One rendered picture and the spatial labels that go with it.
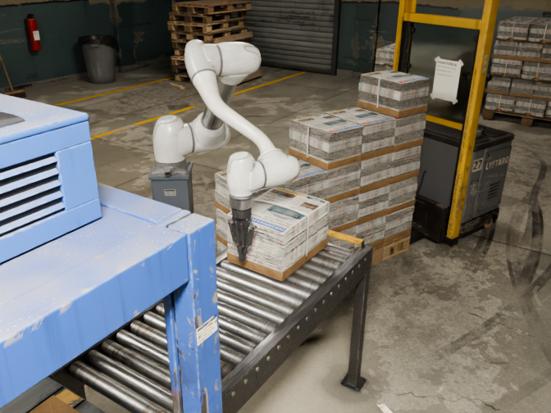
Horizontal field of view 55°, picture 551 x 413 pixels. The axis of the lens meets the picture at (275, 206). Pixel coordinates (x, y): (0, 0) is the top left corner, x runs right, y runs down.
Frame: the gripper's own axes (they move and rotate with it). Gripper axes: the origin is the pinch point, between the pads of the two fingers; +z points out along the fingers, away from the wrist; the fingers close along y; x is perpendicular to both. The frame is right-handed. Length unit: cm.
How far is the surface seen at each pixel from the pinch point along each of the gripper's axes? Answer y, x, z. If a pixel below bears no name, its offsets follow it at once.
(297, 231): -14.3, -18.0, -6.0
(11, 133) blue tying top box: -34, 104, -82
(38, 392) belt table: 15, 83, 13
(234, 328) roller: -15.0, 25.2, 14.1
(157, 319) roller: 10.7, 37.4, 13.6
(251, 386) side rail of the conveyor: -32, 40, 21
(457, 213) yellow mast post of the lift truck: -31, -222, 63
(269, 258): -7.1, -8.8, 4.5
